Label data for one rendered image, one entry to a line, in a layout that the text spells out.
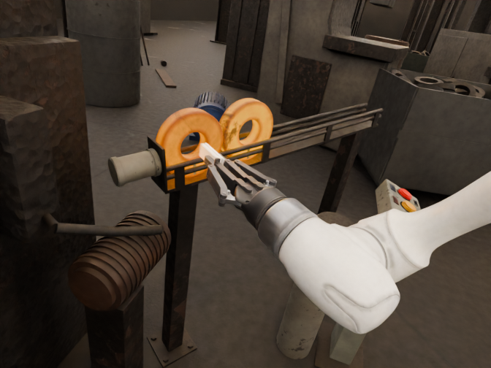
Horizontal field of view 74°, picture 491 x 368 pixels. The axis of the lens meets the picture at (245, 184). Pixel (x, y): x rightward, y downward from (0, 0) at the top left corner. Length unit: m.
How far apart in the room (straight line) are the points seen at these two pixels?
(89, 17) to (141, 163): 2.47
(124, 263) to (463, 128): 2.05
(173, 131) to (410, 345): 1.17
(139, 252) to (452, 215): 0.56
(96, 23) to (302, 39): 1.63
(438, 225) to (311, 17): 2.44
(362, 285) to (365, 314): 0.03
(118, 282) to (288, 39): 2.51
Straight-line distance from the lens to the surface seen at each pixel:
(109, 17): 3.06
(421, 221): 0.56
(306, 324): 1.10
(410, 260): 0.56
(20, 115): 0.61
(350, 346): 1.21
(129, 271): 0.70
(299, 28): 2.88
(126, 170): 0.67
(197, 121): 0.71
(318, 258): 0.45
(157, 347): 1.19
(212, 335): 1.23
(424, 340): 1.52
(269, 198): 0.52
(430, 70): 4.66
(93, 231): 0.68
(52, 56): 0.78
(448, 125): 2.28
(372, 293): 0.44
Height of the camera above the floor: 1.00
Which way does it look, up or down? 29 degrees down
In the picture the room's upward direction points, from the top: 10 degrees clockwise
